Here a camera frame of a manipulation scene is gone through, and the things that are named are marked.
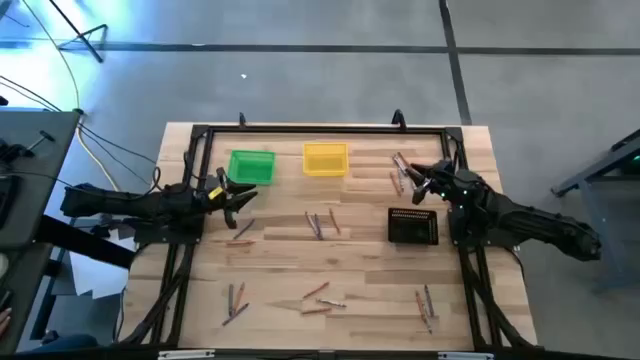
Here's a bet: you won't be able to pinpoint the black desk beam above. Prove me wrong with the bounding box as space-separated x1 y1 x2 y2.
33 213 137 270

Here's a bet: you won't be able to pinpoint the green plastic basket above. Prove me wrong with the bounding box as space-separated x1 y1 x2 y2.
227 148 277 187

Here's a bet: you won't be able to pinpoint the black floor cable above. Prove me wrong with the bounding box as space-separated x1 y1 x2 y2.
77 122 164 194
0 73 64 113

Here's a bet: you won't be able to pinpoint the black plastic basket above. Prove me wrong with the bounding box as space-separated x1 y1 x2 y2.
387 207 440 246

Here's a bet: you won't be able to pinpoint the black desk tool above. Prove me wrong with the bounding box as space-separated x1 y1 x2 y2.
0 128 57 164

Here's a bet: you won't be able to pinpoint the dark blue rounded object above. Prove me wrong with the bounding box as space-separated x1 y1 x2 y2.
19 332 100 354

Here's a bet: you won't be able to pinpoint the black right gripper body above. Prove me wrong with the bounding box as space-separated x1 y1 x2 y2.
412 158 459 205

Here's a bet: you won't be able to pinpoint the black keyboard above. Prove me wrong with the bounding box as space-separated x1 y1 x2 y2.
0 173 21 232

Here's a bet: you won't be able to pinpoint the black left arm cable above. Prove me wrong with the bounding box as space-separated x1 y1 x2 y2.
147 165 164 197

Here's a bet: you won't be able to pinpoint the white paper sheet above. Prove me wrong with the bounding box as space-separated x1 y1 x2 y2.
68 227 137 301

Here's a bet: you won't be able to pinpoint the black floor stand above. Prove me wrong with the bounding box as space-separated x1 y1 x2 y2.
47 0 110 65

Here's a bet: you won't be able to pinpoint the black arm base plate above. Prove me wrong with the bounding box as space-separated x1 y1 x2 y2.
448 209 521 250
133 219 206 246

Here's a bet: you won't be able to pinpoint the dark grey desk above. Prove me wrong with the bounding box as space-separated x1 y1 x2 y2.
0 242 59 354

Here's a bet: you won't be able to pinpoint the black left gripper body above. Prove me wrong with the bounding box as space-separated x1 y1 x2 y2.
199 167 239 230

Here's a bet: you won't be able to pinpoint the yellow plastic basket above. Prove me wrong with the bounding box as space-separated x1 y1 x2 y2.
302 141 350 178

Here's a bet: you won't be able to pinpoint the grey metal table frame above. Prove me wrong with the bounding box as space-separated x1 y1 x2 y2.
549 127 640 294

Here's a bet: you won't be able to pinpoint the grey side desk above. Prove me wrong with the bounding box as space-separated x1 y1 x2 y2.
0 109 81 251

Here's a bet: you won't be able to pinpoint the yellow cable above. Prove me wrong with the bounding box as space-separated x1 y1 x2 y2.
19 0 121 194

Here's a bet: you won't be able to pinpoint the black aluminium table frame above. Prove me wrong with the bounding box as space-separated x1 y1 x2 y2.
117 122 540 351

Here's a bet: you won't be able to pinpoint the silver bracket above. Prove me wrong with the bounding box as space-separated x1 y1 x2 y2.
157 349 217 360
437 351 495 360

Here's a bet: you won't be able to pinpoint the pencils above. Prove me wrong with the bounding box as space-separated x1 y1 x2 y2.
221 301 251 328

